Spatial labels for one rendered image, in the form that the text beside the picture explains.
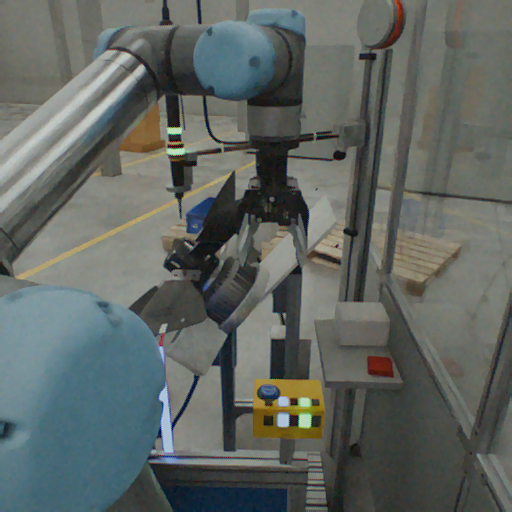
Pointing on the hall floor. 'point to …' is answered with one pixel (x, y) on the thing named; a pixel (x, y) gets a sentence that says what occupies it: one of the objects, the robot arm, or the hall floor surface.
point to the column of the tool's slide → (356, 262)
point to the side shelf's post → (342, 448)
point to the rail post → (297, 500)
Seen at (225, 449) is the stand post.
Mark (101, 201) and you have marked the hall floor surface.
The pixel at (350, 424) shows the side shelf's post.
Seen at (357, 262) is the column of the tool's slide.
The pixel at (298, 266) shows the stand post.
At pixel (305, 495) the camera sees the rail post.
